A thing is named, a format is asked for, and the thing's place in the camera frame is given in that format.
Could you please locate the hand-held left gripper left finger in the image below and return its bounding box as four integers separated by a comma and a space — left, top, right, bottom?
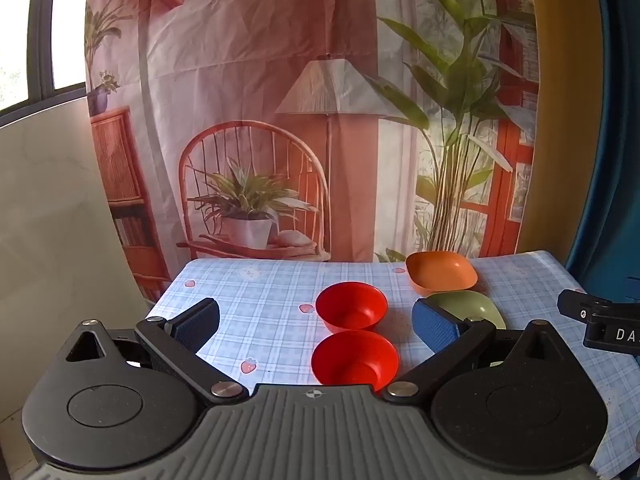
65, 297, 249, 406

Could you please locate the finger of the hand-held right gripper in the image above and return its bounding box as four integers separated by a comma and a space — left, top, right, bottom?
556, 288, 614, 320

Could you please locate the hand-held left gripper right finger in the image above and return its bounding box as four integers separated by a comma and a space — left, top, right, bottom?
382, 297, 567, 404

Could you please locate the green square plate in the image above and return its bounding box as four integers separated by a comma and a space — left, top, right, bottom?
425, 290, 507, 331

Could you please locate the orange square plate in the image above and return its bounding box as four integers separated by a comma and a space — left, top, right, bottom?
404, 251, 479, 296

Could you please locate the red plastic bowl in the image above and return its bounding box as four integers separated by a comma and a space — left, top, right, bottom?
310, 330, 399, 391
315, 282, 389, 334

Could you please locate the blue checked tablecloth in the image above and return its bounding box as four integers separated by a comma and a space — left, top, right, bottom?
144, 250, 640, 480

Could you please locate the blue curtain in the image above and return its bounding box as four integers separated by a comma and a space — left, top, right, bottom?
564, 0, 640, 307

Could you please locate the printed room backdrop cloth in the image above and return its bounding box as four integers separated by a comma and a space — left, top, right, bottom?
82, 0, 544, 306

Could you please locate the dark window frame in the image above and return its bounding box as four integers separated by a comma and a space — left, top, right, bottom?
0, 0, 89, 129

